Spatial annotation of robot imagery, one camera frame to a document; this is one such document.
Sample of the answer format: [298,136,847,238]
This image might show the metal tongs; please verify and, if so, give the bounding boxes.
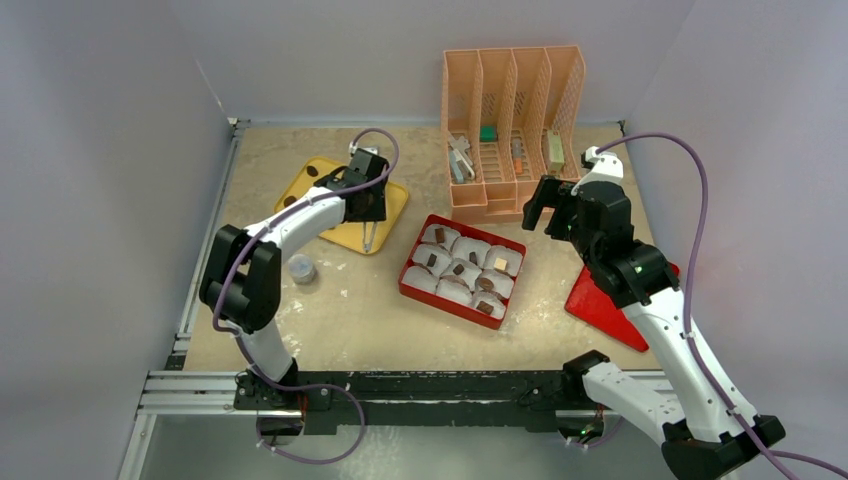
[362,221,378,254]

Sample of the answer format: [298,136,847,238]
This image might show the red box lid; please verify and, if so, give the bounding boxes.
[564,266,649,353]

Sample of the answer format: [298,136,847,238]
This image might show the round dark chocolate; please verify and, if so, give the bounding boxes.
[477,278,494,291]

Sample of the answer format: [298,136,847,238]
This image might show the ridged milk chocolate bar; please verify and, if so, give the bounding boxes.
[476,301,494,315]

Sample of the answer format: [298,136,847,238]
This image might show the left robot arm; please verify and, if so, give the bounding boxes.
[198,148,395,409]

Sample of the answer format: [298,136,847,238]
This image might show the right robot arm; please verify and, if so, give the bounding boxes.
[522,175,786,479]

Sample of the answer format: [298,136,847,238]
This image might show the red chocolate box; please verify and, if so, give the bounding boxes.
[398,214,527,330]

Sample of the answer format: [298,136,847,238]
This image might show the yellow tray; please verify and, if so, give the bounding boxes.
[273,156,409,255]

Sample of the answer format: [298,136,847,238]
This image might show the beige box in organizer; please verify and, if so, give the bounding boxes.
[545,129,565,175]

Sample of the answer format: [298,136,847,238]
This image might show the stapler in organizer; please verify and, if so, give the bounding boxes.
[448,134,476,184]

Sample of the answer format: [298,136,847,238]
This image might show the orange marker in organizer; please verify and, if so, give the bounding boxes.
[511,137,524,176]

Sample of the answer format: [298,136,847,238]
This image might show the peach desk organizer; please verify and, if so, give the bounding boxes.
[440,45,586,224]

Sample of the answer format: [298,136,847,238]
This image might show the green block in organizer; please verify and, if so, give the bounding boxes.
[479,125,498,143]

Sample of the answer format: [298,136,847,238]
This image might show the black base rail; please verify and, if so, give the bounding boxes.
[234,350,609,435]

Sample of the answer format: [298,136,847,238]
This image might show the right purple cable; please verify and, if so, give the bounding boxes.
[592,132,848,480]

